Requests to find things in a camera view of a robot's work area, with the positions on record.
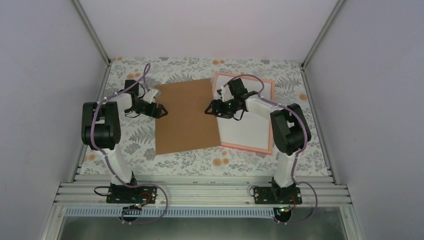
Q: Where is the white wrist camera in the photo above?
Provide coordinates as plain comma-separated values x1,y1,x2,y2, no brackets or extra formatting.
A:
216,86,232,102
142,88,161,104

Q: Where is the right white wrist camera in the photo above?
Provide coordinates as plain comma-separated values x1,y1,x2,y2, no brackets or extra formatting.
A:
216,86,232,102

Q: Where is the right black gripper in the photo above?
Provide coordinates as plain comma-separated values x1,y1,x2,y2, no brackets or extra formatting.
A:
205,97,240,119

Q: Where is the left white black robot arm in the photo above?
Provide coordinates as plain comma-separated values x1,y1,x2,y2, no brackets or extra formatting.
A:
81,79,168,205

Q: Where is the brown cardboard backing board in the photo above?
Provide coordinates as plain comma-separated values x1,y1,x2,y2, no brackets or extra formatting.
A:
155,78,221,155

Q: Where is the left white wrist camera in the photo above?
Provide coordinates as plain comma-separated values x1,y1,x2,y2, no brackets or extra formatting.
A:
142,88,161,104

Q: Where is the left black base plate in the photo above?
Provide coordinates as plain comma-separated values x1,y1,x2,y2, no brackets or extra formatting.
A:
106,184,158,205

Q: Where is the orange pink wooden frame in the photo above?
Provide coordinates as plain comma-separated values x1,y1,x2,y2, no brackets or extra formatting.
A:
211,72,276,156

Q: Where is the floral patterned table mat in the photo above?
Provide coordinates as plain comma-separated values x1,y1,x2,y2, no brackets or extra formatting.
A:
79,56,329,177

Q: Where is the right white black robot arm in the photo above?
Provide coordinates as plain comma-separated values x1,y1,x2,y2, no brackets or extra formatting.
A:
204,76,311,204

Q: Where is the aluminium rail base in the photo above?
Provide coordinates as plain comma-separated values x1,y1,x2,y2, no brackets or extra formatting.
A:
41,174,363,240

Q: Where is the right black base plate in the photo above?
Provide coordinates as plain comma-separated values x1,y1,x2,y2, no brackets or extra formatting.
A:
253,186,303,205

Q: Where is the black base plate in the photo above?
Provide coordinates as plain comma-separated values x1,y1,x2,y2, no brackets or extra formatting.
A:
253,186,303,205
106,184,158,205

